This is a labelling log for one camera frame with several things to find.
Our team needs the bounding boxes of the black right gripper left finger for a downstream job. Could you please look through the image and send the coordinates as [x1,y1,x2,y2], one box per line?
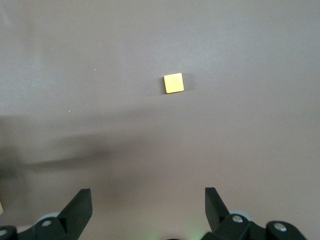
[0,188,93,240]

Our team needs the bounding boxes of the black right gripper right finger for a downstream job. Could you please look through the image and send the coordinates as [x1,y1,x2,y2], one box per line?
[201,187,306,240]

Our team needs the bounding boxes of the yellow wooden cube block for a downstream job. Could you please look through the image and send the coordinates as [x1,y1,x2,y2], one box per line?
[163,72,185,95]

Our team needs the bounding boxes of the brown table mat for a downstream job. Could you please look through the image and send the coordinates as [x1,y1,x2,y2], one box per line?
[0,0,320,240]

